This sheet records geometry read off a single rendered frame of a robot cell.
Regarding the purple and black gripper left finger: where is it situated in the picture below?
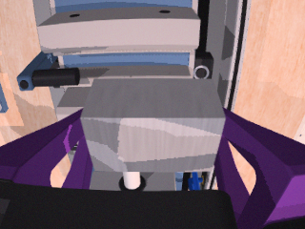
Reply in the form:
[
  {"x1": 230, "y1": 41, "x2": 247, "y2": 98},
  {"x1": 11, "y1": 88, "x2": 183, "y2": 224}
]
[{"x1": 0, "y1": 108, "x2": 92, "y2": 189}]

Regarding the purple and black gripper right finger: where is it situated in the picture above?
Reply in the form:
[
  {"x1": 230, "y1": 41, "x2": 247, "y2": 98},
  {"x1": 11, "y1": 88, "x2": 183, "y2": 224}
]
[{"x1": 214, "y1": 107, "x2": 305, "y2": 229}]

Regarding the grey metal block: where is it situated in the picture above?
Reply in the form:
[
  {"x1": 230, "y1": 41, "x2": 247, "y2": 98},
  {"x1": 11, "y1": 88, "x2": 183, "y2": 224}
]
[{"x1": 80, "y1": 78, "x2": 226, "y2": 173}]

